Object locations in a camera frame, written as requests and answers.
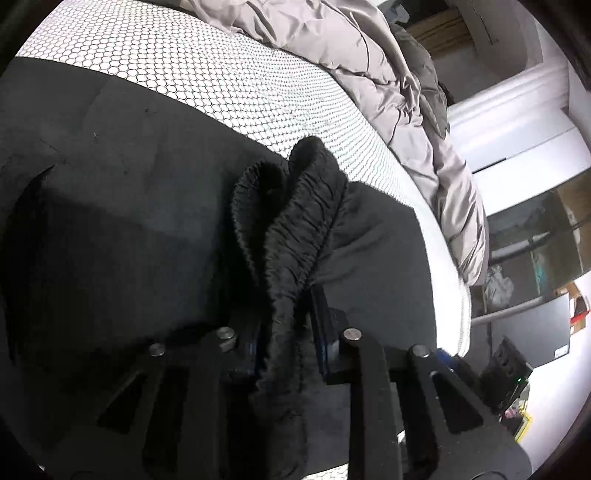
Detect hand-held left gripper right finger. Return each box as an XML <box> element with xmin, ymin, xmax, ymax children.
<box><xmin>311</xmin><ymin>286</ymin><xmax>532</xmax><ymax>480</ymax></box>

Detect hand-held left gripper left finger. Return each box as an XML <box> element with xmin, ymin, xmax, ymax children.
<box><xmin>51</xmin><ymin>323</ymin><xmax>262</xmax><ymax>480</ymax></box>

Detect black pants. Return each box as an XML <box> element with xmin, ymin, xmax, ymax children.
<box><xmin>0</xmin><ymin>59</ymin><xmax>444</xmax><ymax>480</ymax></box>

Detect black power strip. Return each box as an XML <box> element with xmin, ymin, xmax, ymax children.
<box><xmin>480</xmin><ymin>337</ymin><xmax>534</xmax><ymax>414</ymax></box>

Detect yellow packet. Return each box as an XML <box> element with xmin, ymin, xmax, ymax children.
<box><xmin>512</xmin><ymin>406</ymin><xmax>534</xmax><ymax>444</ymax></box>

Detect white cloth bundle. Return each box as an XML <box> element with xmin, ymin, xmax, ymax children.
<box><xmin>482</xmin><ymin>265</ymin><xmax>514</xmax><ymax>312</ymax></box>

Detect black flat screen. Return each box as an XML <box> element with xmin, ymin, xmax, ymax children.
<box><xmin>489</xmin><ymin>293</ymin><xmax>573</xmax><ymax>370</ymax></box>

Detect metal storage rack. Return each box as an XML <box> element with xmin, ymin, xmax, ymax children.
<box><xmin>471</xmin><ymin>180</ymin><xmax>591</xmax><ymax>324</ymax></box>

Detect red box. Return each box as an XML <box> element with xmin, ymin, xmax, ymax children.
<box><xmin>570</xmin><ymin>295</ymin><xmax>591</xmax><ymax>324</ymax></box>

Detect bed with honeycomb sheet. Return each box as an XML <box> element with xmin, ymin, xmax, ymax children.
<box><xmin>14</xmin><ymin>0</ymin><xmax>474</xmax><ymax>480</ymax></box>

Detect dark grey blanket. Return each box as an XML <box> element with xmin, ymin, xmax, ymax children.
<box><xmin>388</xmin><ymin>21</ymin><xmax>451</xmax><ymax>139</ymax></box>

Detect grey quilted duvet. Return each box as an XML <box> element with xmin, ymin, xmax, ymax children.
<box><xmin>182</xmin><ymin>0</ymin><xmax>490</xmax><ymax>287</ymax></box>

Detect wooden board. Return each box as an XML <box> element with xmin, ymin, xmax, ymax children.
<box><xmin>409</xmin><ymin>9</ymin><xmax>476</xmax><ymax>54</ymax></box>

